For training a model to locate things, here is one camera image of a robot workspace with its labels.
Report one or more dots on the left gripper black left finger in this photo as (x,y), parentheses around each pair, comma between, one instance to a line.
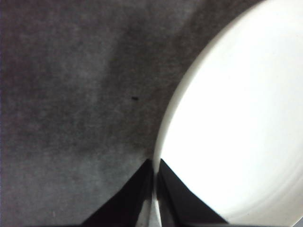
(127,205)

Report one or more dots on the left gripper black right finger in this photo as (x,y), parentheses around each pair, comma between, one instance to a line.
(182,205)

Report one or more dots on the white plate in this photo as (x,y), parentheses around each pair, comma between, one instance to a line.
(236,106)

